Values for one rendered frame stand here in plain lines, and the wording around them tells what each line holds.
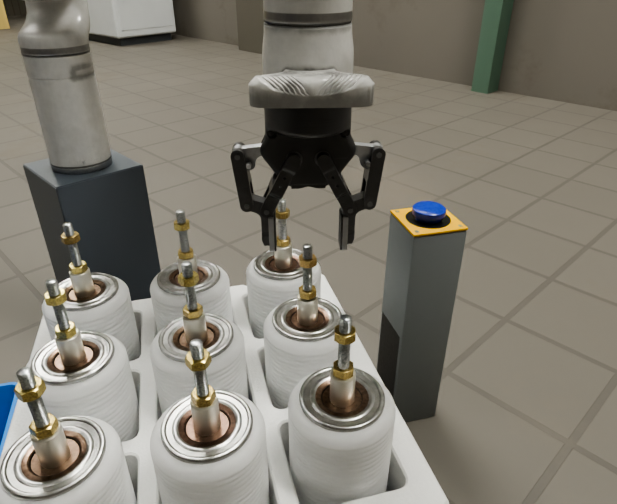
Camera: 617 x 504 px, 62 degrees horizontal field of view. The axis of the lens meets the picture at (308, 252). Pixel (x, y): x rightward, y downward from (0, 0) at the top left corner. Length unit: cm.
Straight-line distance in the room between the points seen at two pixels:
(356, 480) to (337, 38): 36
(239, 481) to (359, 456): 10
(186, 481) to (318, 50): 34
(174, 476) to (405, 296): 35
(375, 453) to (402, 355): 26
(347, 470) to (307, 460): 4
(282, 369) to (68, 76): 52
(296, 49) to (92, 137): 51
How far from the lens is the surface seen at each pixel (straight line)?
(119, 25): 445
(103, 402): 54
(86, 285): 64
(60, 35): 83
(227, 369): 52
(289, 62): 41
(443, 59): 306
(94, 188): 85
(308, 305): 53
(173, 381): 53
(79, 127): 85
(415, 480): 51
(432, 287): 65
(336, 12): 42
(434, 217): 62
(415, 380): 74
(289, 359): 54
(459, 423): 82
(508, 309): 107
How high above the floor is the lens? 59
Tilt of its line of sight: 30 degrees down
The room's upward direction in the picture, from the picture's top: straight up
